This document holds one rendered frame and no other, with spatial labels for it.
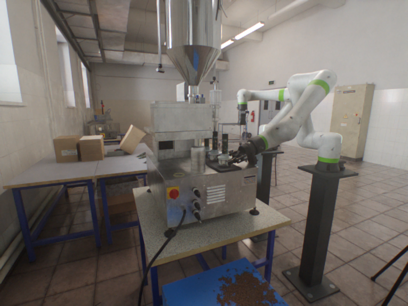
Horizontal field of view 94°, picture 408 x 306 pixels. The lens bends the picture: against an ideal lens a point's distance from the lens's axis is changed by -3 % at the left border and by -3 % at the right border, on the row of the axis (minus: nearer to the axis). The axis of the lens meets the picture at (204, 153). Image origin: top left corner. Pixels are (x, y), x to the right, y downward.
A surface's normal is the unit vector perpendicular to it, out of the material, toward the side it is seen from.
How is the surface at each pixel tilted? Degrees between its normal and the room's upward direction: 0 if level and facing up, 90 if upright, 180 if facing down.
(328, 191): 90
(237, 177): 90
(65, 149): 90
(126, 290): 0
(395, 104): 90
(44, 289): 0
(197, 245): 0
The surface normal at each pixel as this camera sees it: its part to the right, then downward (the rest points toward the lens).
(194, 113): 0.40, 0.20
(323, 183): -0.95, 0.07
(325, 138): -0.82, 0.10
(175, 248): 0.00, -0.98
